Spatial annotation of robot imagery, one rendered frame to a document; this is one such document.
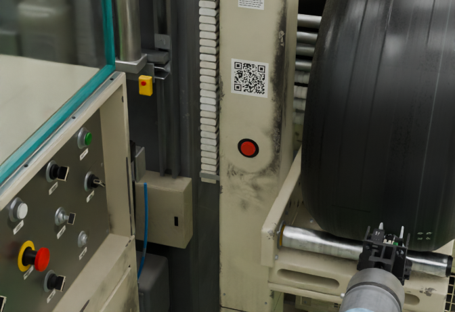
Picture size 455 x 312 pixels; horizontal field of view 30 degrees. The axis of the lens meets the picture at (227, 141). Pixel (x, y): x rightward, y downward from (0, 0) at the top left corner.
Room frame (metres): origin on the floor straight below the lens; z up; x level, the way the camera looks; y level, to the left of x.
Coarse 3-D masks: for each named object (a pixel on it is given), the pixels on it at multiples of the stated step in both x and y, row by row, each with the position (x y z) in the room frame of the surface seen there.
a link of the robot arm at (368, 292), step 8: (352, 288) 1.00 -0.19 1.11; (360, 288) 0.99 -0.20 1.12; (368, 288) 0.99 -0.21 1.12; (376, 288) 0.99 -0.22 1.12; (384, 288) 0.99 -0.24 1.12; (344, 296) 1.00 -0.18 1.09; (352, 296) 0.97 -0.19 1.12; (360, 296) 0.97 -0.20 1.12; (368, 296) 0.96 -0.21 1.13; (376, 296) 0.96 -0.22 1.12; (384, 296) 0.97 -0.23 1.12; (392, 296) 0.98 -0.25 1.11; (344, 304) 0.97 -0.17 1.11; (352, 304) 0.95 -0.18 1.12; (360, 304) 0.95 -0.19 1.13; (368, 304) 0.94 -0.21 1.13; (376, 304) 0.95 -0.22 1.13; (384, 304) 0.95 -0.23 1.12; (392, 304) 0.96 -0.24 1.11; (400, 304) 0.99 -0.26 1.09
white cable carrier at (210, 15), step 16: (208, 0) 1.54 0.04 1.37; (208, 16) 1.54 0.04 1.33; (208, 32) 1.54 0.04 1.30; (208, 48) 1.54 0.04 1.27; (208, 64) 1.54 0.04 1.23; (208, 80) 1.54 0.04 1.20; (208, 96) 1.54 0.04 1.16; (208, 112) 1.54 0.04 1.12; (208, 128) 1.54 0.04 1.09; (208, 144) 1.54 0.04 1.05; (208, 160) 1.54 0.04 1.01
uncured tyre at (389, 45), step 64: (384, 0) 1.37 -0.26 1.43; (448, 0) 1.35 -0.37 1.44; (320, 64) 1.32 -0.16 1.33; (384, 64) 1.28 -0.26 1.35; (448, 64) 1.26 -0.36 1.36; (320, 128) 1.26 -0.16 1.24; (384, 128) 1.23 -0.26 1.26; (448, 128) 1.21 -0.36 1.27; (320, 192) 1.26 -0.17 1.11; (384, 192) 1.22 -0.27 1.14; (448, 192) 1.20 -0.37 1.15
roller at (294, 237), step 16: (288, 240) 1.39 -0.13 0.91; (304, 240) 1.39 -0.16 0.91; (320, 240) 1.38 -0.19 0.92; (336, 240) 1.38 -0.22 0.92; (352, 240) 1.37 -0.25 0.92; (336, 256) 1.37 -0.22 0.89; (352, 256) 1.35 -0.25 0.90; (416, 256) 1.33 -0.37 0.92; (432, 256) 1.32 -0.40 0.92; (432, 272) 1.31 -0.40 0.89; (448, 272) 1.30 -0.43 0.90
